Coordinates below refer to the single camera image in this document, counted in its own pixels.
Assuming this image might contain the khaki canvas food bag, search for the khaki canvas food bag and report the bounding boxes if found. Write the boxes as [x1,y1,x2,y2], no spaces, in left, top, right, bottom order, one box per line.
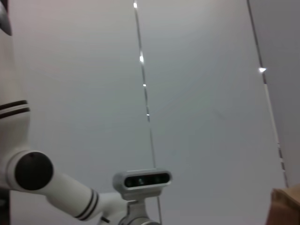
[265,183,300,225]

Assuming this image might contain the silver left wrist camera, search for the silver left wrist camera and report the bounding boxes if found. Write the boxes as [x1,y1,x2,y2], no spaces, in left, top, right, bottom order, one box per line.
[112,168,173,201]

